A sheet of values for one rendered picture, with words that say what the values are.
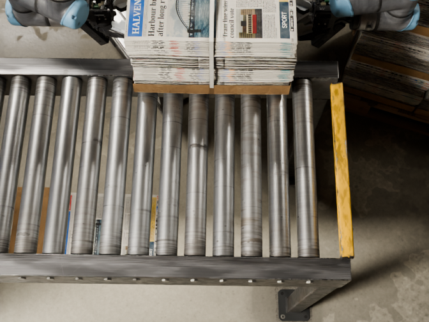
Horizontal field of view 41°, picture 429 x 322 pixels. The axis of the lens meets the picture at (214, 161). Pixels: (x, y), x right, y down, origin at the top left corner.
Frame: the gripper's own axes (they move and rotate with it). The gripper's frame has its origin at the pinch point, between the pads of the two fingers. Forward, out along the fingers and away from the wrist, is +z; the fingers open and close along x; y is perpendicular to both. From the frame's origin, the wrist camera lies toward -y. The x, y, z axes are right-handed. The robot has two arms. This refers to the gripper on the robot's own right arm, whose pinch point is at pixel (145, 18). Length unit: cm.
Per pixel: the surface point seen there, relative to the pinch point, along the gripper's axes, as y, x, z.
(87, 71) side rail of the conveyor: -0.4, -16.5, -13.5
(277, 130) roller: -1.7, -31.7, 34.0
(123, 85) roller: -0.8, -20.3, -4.2
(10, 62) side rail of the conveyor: -0.2, -14.3, -33.4
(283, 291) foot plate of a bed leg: -84, -53, 43
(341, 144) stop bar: 0, -36, 49
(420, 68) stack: -34, 9, 84
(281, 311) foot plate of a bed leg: -84, -60, 43
